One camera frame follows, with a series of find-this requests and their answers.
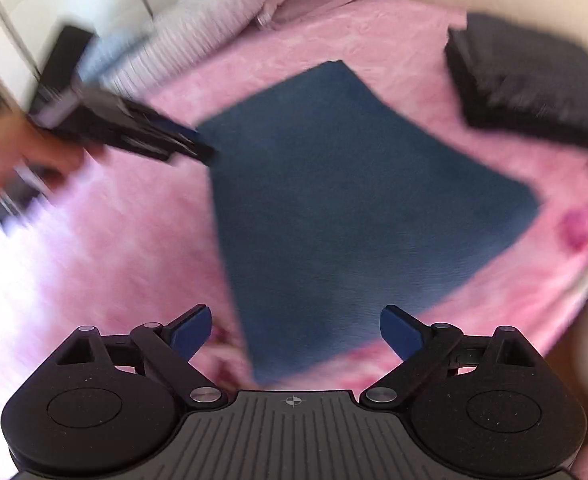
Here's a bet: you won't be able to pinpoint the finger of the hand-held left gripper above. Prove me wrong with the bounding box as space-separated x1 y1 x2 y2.
136 106 202 150
114 130 221 167

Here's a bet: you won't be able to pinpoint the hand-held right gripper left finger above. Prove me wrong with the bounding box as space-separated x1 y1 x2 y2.
54 303 223 407

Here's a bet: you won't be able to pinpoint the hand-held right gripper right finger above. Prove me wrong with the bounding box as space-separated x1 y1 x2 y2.
362 304 533 407

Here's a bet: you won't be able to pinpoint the blue denim jeans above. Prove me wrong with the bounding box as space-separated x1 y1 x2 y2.
194 60 542 387

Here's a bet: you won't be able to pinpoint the person's left hand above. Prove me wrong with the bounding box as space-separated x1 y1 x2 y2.
0 109 97 197

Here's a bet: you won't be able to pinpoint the pink fluffy blanket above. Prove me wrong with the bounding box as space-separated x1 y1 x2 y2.
0 0 588 480

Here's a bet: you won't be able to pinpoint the white striped pillow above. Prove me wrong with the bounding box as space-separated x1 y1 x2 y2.
96 0 365 97

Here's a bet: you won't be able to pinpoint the folded grey garment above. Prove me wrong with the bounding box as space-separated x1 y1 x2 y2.
446 12 588 133

